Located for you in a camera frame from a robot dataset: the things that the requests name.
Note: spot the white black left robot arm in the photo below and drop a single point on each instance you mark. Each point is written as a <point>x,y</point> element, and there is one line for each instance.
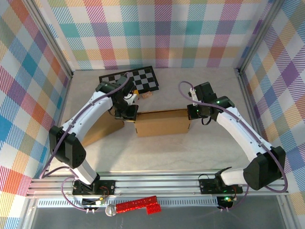
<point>93,109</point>

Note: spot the black grey checkerboard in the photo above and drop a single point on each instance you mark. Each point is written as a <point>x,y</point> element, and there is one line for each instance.
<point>145,76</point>

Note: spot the brown cardboard mailer box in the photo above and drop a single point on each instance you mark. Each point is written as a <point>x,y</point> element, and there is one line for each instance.
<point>162,124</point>
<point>102,128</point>

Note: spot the small controller board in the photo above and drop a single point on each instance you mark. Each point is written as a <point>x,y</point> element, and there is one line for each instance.
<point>100,202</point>
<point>225,199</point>

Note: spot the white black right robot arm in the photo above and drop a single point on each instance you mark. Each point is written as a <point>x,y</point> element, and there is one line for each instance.
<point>240,133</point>

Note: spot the small printed wooden block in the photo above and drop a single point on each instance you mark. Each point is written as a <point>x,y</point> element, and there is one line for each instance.
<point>146,95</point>

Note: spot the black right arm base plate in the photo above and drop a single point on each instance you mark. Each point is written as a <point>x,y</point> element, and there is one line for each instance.
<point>206,187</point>

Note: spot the silver glitter ball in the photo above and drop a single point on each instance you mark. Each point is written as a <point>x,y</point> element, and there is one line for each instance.
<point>111,210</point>

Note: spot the aluminium front frame rail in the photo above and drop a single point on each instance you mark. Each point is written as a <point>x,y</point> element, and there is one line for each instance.
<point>155,183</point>

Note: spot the aluminium frame post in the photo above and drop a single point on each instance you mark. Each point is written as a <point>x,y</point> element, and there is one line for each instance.
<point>259,35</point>
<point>53,38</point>

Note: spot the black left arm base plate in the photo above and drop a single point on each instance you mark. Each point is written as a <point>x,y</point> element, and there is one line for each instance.
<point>108,188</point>

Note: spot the red glitter block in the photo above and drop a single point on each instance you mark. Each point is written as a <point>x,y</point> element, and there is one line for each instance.
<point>133,205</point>

